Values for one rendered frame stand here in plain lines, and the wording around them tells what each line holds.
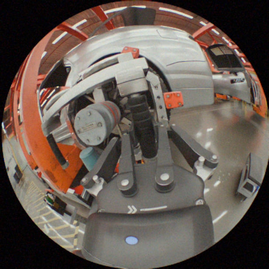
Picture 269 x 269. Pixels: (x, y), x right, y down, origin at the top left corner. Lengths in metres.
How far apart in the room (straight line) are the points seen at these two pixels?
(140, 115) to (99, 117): 0.14
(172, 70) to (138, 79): 0.56
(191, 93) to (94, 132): 0.69
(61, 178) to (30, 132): 0.37
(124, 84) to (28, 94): 0.66
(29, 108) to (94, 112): 0.53
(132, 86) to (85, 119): 0.18
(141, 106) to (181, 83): 0.58
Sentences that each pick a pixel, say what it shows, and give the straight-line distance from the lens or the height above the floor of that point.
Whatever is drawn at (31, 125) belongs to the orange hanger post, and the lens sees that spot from 0.64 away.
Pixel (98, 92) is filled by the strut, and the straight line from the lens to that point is 0.42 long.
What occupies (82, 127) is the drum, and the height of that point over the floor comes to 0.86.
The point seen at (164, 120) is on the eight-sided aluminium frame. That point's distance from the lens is 0.40.
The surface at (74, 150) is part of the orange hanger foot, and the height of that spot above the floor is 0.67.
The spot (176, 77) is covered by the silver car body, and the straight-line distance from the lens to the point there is 0.70.
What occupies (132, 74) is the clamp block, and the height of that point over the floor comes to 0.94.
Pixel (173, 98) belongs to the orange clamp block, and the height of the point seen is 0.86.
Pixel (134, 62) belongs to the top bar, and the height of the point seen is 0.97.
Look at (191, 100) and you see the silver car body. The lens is 0.74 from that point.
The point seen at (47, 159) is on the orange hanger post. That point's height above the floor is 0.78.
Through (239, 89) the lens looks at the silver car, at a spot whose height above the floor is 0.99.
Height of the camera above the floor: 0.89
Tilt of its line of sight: 24 degrees down
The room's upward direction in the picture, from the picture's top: 16 degrees counter-clockwise
